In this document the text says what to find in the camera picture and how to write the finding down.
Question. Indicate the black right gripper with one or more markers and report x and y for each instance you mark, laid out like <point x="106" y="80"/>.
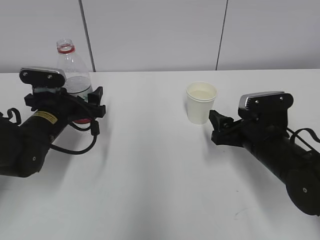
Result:
<point x="247" y="133"/>

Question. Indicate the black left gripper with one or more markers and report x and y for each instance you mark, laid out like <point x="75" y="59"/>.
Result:
<point x="73" y="108"/>

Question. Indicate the Nongfu Spring water bottle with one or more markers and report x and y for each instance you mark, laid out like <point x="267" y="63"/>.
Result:
<point x="78" y="81"/>

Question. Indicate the white paper cup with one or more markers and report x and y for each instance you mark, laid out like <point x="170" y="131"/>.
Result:
<point x="200" y="97"/>

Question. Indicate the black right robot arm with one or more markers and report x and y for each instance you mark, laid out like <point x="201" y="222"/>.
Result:
<point x="297" y="168"/>

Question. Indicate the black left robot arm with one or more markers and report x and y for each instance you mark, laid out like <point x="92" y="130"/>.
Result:
<point x="25" y="144"/>

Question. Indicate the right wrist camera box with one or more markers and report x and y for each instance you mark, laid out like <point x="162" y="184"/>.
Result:
<point x="269" y="107"/>

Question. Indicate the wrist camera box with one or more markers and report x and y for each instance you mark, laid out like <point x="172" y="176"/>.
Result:
<point x="43" y="79"/>
<point x="269" y="107"/>

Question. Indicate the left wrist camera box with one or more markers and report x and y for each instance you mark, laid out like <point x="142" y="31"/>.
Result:
<point x="43" y="79"/>

